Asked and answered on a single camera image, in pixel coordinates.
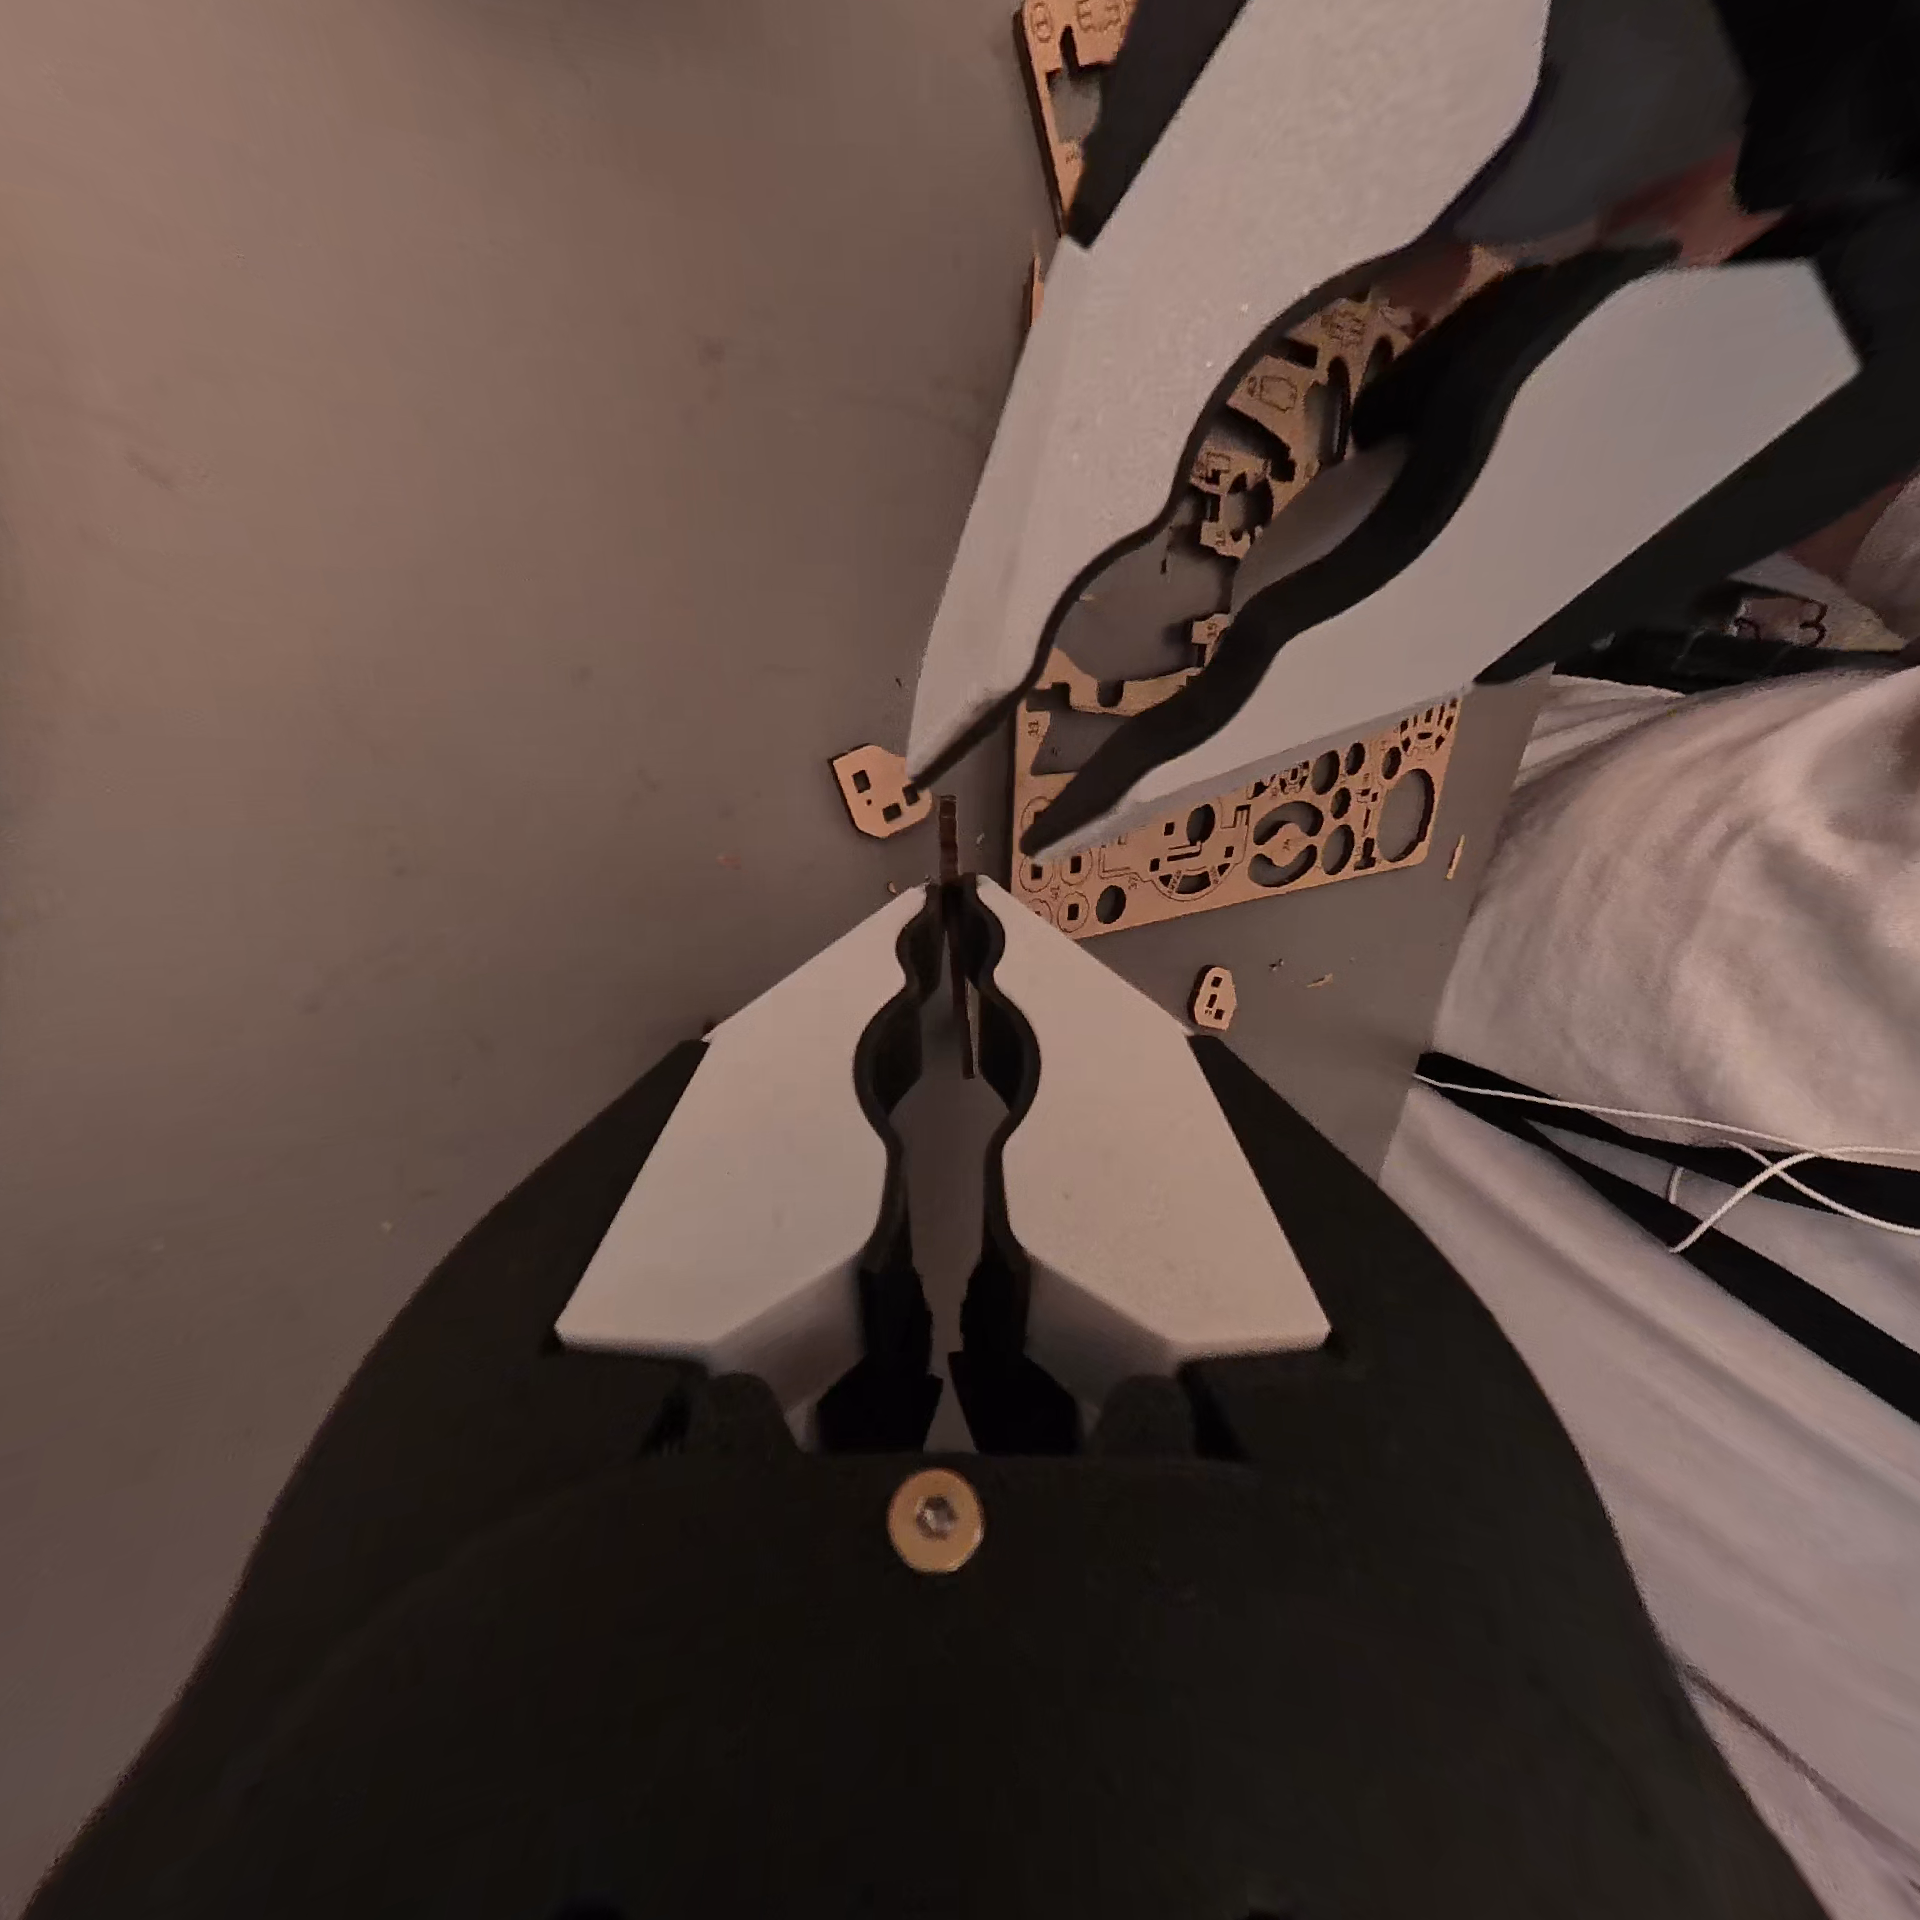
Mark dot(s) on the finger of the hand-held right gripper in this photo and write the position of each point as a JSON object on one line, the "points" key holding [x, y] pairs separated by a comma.
{"points": [[1142, 345], [1577, 494]]}

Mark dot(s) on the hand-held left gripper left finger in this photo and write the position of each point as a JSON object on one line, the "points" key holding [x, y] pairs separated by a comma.
{"points": [[705, 1201]]}

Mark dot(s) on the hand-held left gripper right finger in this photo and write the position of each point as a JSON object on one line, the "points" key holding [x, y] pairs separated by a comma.
{"points": [[1142, 1201]]}

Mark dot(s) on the thin wooden model part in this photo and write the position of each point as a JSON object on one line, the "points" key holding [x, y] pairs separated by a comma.
{"points": [[950, 855]]}

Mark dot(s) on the small wooden part two holes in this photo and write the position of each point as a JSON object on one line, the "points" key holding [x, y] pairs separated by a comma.
{"points": [[854, 811], [1206, 1014]]}

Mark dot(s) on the person's right hand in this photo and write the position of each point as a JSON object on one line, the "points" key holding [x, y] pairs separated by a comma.
{"points": [[1725, 210]]}

